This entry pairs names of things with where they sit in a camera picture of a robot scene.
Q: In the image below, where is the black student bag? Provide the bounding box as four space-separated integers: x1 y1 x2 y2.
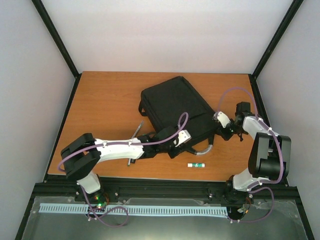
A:
138 76 219 157

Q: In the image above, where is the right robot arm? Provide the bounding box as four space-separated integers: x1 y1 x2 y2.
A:
214 111 291 203

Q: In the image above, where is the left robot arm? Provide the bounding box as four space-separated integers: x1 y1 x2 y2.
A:
57 125 191 202

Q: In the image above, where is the white glue stick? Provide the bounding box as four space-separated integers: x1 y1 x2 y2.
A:
187 163 206 168

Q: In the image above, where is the silver pen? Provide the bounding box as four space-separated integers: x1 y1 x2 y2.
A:
132 120 144 139

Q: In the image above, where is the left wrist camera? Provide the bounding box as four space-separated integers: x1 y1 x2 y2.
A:
173 130 192 147

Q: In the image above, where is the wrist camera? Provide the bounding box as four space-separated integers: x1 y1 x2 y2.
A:
173 130 192 147
213 101 255 129

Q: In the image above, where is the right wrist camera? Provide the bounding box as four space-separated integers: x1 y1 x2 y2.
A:
213 101 255 129

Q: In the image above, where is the black aluminium frame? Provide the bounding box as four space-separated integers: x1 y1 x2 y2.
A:
15 0 314 240

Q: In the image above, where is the light blue cable duct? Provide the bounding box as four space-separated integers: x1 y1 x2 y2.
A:
38 203 228 218

